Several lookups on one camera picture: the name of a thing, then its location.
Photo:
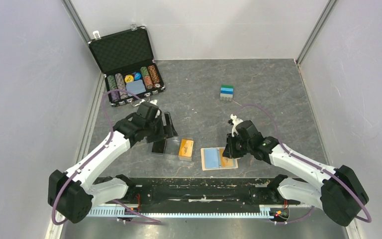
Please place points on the black VIP card stack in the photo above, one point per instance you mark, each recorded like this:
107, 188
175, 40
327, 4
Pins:
159, 147

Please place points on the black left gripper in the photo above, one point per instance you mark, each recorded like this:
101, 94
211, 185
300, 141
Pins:
161, 135

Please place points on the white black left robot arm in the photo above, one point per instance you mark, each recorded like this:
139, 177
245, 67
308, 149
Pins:
73, 193

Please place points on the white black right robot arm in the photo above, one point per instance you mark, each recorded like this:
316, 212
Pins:
336, 191

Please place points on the white toothed cable rail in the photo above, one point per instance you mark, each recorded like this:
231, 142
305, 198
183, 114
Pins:
120, 212

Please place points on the black poker chip case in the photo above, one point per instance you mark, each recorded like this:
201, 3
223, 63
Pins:
127, 62

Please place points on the clear acrylic card tray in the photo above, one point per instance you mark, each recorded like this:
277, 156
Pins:
172, 149

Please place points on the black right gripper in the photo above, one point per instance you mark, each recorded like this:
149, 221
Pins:
227, 152

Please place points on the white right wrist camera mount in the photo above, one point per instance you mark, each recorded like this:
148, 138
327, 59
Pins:
234, 121

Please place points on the blue green block stack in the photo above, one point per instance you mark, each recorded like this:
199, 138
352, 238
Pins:
226, 92

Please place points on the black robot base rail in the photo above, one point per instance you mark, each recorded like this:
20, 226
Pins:
201, 195

